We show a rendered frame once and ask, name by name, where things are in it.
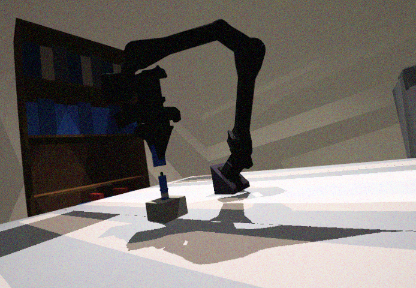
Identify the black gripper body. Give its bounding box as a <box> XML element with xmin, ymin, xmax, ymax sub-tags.
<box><xmin>134</xmin><ymin>91</ymin><xmax>181</xmax><ymax>137</ymax></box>

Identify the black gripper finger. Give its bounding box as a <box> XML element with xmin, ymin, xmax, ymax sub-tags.
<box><xmin>138</xmin><ymin>133</ymin><xmax>154</xmax><ymax>152</ymax></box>
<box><xmin>144</xmin><ymin>125</ymin><xmax>174</xmax><ymax>160</ymax></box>

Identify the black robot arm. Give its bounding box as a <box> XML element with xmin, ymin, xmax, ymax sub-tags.
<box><xmin>100</xmin><ymin>19</ymin><xmax>266</xmax><ymax>182</ymax></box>

